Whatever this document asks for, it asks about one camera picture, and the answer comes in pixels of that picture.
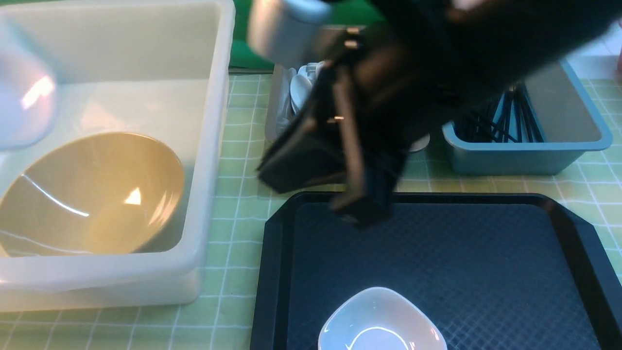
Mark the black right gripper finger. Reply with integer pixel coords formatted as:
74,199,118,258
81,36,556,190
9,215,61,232
330,78,392,227
258,73,350,193

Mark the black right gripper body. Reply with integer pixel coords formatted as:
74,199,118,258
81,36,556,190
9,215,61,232
311,0,486,205

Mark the white square dish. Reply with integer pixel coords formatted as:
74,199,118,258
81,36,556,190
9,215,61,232
0,27,57,152
317,287,448,350

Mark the tan noodle bowl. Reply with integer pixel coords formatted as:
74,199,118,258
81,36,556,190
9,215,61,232
1,132,185,257

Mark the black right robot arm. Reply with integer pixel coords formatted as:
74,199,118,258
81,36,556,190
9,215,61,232
247,0,621,228

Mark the brown plastic bin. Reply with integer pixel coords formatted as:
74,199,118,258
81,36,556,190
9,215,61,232
264,66,300,144

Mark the green backdrop cloth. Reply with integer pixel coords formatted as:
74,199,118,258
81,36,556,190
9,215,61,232
228,0,389,70

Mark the pile of white spoons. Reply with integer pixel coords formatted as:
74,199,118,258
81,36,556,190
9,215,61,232
277,61,325,133

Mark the bundle of black chopsticks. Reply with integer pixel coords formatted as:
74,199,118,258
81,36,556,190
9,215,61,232
453,83,545,143

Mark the black serving tray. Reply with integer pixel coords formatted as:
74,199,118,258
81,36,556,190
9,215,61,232
250,192,621,350

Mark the blue plastic bin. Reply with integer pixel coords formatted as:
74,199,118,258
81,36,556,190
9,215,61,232
442,59,613,176

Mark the green checkered table mat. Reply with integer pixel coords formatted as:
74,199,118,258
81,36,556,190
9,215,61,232
0,75,622,350

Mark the white plastic tub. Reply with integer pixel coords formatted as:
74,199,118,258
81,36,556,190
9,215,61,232
1,0,235,313

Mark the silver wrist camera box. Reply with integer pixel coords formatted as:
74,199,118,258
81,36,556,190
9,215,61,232
246,0,336,67

